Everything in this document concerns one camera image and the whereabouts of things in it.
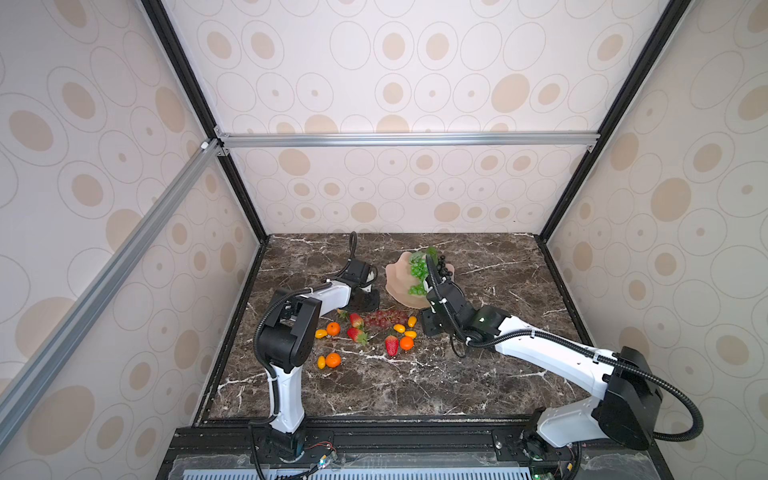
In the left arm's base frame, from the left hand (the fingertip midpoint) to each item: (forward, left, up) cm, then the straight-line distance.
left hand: (385, 298), depth 98 cm
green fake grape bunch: (+11, -12, +1) cm, 16 cm away
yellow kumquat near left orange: (-21, +18, -1) cm, 28 cm away
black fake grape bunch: (+9, -19, +4) cm, 21 cm away
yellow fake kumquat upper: (-9, -5, -3) cm, 11 cm away
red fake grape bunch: (-7, 0, -1) cm, 7 cm away
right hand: (-11, -12, +11) cm, 20 cm away
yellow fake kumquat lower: (-12, -8, -1) cm, 14 cm away
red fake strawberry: (-16, -2, -1) cm, 16 cm away
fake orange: (-15, -7, -1) cm, 16 cm away
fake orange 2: (-11, +16, 0) cm, 19 cm away
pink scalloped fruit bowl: (+8, -5, 0) cm, 9 cm away
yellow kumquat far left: (-12, +20, -2) cm, 23 cm away
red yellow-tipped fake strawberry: (-7, +9, -1) cm, 12 cm away
